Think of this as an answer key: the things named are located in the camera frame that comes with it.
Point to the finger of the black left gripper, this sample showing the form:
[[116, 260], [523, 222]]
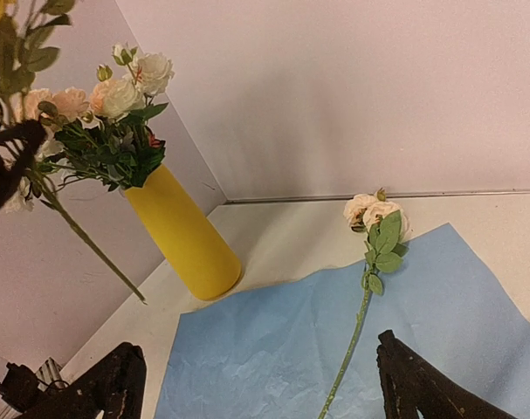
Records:
[[32, 134]]

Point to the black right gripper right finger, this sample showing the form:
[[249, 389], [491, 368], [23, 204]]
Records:
[[413, 388]]

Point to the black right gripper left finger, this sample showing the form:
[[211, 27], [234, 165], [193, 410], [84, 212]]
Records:
[[112, 388]]

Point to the yellow flower stem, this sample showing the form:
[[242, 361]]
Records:
[[24, 53]]

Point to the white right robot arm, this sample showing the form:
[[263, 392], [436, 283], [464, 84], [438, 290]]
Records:
[[20, 388]]

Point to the yellow vase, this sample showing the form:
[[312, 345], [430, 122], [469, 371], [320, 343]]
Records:
[[201, 258]]

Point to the blue and pink flower bunch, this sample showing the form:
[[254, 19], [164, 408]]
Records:
[[104, 135]]

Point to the pale pink rose stem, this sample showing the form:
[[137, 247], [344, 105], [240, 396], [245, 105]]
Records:
[[387, 228]]

